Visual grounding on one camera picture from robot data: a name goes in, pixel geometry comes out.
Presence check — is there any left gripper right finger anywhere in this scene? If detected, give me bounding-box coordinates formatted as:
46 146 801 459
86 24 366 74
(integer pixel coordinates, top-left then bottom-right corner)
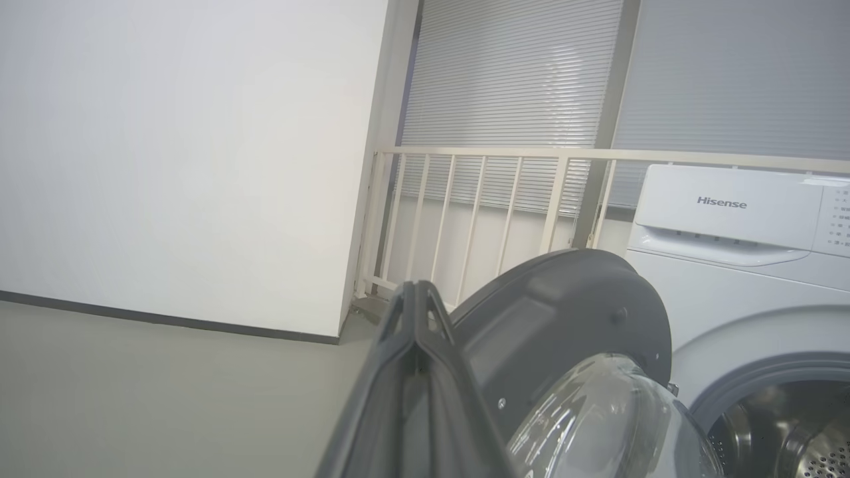
418 281 519 478

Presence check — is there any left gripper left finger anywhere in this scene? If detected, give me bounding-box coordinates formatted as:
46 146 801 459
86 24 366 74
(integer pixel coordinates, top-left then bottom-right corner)
315 281 419 478

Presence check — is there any dark grey round glass door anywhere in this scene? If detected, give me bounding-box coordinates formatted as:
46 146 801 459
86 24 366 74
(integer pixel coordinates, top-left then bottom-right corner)
430 248 726 478

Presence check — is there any white Hisense washing machine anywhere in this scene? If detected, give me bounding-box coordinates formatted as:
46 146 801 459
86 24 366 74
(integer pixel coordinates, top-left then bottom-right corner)
624 164 850 478

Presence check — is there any grey rubber door gasket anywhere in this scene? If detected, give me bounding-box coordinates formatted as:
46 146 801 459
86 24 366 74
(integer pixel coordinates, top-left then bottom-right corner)
687 352 850 439

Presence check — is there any cream metal railing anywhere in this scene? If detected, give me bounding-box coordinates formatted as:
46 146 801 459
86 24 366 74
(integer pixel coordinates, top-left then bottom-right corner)
355 146 850 313

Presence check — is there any white detergent drawer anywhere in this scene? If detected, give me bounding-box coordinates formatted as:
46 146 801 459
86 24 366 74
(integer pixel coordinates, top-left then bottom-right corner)
628 165 824 268

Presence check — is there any steel washer drum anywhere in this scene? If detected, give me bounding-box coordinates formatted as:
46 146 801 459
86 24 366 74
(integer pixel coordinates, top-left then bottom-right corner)
707 382 850 478

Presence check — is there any grey window blind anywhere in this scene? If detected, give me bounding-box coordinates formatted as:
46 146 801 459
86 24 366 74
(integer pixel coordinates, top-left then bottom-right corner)
608 0 850 206
398 0 625 216

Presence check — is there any white control panel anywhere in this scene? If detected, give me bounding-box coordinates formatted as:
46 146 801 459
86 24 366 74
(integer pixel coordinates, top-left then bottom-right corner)
811 179 850 258

